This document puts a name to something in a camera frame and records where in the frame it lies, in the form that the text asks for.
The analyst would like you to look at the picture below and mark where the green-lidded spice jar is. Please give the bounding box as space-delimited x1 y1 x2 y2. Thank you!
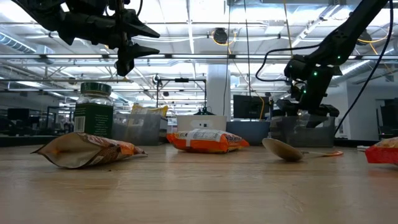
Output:
73 82 114 140

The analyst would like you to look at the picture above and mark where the orange ramen packet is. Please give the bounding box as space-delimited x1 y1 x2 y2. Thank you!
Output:
166 128 251 154

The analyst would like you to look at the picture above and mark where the black hanging arm cable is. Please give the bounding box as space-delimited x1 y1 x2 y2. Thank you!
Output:
335 0 394 135

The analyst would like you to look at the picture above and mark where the red ramen packet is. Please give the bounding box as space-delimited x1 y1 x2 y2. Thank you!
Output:
364 136 398 165

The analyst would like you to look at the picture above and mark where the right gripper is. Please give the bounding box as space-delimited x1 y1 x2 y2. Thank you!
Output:
275 54 343 118

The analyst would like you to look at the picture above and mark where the black camera stand frame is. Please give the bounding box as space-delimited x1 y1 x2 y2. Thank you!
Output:
155 77 208 116

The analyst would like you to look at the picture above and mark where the orange-handled metal spoon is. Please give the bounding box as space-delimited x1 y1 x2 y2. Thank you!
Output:
261 137 345 163

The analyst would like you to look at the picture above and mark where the white plastic bin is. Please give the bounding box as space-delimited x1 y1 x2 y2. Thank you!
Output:
176 114 228 133

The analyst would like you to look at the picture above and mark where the taco seasoning pouch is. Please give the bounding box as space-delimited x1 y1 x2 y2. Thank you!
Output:
30 131 149 169

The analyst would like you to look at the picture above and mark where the yellow cable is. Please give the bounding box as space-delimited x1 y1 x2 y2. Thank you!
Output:
282 0 295 58

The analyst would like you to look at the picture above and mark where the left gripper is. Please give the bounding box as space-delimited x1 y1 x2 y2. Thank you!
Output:
58 0 161 77

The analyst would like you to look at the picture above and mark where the black computer monitor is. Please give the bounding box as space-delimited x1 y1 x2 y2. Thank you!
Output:
233 95 271 119

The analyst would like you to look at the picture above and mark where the translucent grey bin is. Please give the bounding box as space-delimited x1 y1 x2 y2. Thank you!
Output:
269 114 336 148
112 113 169 146

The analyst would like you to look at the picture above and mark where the blue bowl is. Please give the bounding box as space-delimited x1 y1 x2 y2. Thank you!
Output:
226 120 271 146

